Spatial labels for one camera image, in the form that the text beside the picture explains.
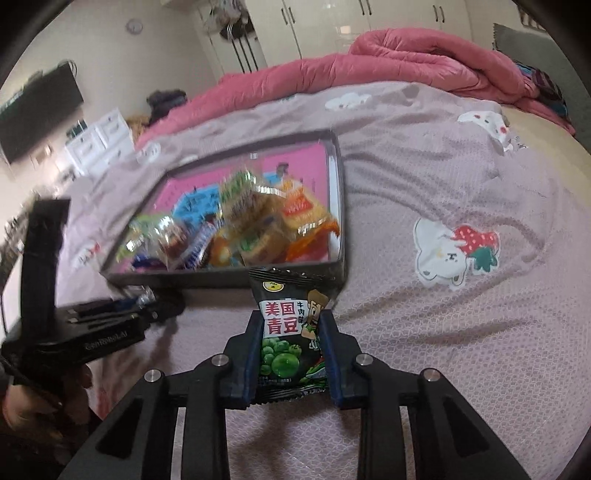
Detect beige bed sheet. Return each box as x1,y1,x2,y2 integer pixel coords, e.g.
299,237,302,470
501,104,591,153

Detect brown chocolate bar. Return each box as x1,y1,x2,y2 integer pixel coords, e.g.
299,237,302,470
182,215,220,271

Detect blue biscuit packet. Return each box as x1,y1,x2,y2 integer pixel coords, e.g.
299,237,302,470
131,251,169,272

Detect brown candy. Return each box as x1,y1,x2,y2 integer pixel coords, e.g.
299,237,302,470
154,215,192,271

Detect white glossy wardrobe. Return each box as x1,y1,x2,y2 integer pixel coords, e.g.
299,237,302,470
242,0,472,70

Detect pile of dark clothes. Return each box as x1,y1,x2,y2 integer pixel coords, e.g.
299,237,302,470
147,90,188,125

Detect pink quilt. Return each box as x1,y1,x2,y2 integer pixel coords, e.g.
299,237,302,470
134,28,575,148

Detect blossom wall painting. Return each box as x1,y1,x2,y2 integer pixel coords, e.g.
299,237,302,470
512,2,555,31

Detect yellow fuzzy blanket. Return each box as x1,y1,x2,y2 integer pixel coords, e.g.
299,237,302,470
126,114,153,144

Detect hanging hats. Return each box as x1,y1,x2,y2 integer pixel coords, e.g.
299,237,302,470
217,9,252,42

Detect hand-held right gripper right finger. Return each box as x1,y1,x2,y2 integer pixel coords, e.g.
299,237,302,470
318,311,532,480

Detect folded colourful clothes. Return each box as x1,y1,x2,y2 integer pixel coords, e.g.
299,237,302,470
512,60,571,121

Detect person's left hand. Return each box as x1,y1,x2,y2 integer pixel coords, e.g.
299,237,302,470
0,364,95,444

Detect golden snack packet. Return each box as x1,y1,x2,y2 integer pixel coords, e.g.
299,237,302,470
210,231,241,268

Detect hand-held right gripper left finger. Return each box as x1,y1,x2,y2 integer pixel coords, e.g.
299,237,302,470
58,311,265,480

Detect small clear candy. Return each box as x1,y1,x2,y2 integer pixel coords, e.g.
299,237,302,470
136,285,160,309

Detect black wall television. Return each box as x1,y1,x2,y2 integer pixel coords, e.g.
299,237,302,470
0,65,85,164

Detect yellow strips snack packet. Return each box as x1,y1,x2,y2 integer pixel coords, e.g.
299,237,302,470
217,168,282,232

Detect white drawer cabinet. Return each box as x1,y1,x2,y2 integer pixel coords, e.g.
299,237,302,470
65,108,134,178

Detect dark grey shallow box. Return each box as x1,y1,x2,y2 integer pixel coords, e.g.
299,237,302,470
100,129,348,291

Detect grey padded headboard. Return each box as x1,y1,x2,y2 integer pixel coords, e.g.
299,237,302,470
492,23,591,134

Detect round cake with green label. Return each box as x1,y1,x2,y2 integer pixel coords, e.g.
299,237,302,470
238,222,296,267

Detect black green pea packet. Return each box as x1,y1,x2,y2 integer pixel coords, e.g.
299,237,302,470
248,267,334,406

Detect orange biscuit packet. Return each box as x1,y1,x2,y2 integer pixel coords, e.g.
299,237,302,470
277,180,341,264

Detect pink book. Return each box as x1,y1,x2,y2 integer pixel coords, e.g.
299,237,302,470
115,141,331,273

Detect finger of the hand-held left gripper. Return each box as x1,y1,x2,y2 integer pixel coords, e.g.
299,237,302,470
58,291,158,319
69,300,185,333

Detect light green snack packet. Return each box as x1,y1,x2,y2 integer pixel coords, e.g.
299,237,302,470
117,215,160,261

